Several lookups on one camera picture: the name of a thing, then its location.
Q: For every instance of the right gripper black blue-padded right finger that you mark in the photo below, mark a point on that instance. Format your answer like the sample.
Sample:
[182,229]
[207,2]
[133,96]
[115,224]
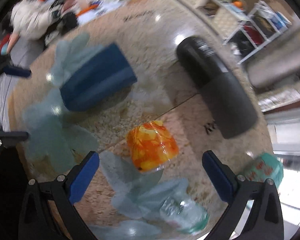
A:
[265,220]

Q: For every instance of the white metal shelf rack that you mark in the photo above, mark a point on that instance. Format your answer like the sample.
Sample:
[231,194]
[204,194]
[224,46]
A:
[261,27]

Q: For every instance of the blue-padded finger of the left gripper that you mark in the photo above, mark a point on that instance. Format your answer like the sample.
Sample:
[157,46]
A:
[17,71]

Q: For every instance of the dark blue cylindrical cup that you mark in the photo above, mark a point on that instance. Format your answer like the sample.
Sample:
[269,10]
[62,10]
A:
[104,74]

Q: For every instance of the clear glass jar green lid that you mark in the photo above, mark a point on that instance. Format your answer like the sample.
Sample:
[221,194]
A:
[185,215]

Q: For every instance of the bowl of oranges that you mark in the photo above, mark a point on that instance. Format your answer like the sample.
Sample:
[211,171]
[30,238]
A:
[241,4]

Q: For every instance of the black cylindrical thermos bottle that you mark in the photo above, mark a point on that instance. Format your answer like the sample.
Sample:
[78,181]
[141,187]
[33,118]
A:
[229,104]

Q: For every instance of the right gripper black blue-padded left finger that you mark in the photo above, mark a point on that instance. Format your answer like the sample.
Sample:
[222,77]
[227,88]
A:
[64,191]

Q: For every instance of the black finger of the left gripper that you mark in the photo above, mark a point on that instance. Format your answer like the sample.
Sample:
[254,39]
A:
[13,136]

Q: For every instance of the teal hexagonal tin box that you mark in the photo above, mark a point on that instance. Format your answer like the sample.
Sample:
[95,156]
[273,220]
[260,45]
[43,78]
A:
[265,166]

